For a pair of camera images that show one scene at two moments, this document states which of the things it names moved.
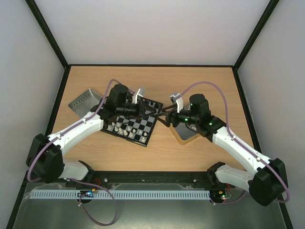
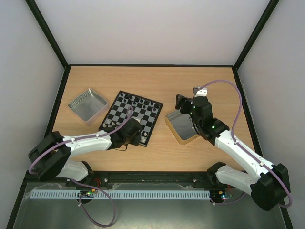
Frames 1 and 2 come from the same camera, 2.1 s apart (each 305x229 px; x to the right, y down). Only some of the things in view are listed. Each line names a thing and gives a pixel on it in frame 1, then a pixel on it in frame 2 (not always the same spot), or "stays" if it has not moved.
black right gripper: [169, 119] → [186, 105]
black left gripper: [141, 110] → [137, 141]
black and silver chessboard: [137, 129] stays
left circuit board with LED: [87, 193] stays
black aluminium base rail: [98, 178] stays
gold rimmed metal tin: [185, 132] stays
